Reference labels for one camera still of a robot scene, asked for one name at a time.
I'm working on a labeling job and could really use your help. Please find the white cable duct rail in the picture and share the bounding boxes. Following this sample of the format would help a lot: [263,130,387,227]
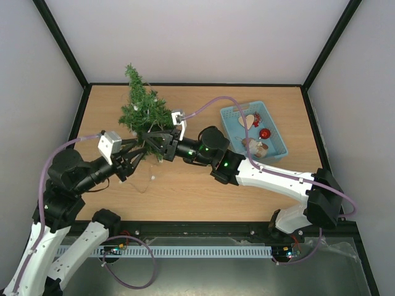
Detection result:
[84,246,273,259]

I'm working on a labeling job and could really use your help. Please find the small green christmas tree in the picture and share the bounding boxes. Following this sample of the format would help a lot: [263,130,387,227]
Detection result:
[118,64,180,162]

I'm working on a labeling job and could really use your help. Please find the wooden heart ornament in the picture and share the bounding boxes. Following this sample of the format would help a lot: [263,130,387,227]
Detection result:
[238,114,255,130]

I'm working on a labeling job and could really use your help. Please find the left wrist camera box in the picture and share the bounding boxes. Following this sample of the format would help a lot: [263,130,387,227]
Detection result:
[98,131,122,165]

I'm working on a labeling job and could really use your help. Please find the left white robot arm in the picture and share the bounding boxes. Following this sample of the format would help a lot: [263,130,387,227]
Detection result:
[3,134,146,295]

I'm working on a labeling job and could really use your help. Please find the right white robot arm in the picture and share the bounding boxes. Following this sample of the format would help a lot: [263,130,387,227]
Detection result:
[143,126,343,242]

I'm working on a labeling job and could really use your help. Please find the fairy light string white beads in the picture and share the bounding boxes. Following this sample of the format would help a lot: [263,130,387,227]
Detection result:
[128,86,180,193]

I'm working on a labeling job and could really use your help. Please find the black frame rail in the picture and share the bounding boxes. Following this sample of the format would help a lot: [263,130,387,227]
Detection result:
[37,220,359,242]

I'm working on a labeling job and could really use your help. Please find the light blue plastic basket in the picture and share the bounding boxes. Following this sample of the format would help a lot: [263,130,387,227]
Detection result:
[220,101,288,164]

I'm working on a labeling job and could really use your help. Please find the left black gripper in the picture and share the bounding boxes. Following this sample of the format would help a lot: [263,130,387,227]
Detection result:
[74,138,146,195]

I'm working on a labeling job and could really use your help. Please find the red ball ornament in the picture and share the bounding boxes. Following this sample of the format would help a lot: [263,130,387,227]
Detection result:
[259,128,271,139]

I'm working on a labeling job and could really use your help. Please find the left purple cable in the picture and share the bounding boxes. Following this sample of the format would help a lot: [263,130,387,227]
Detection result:
[6,133,159,292]

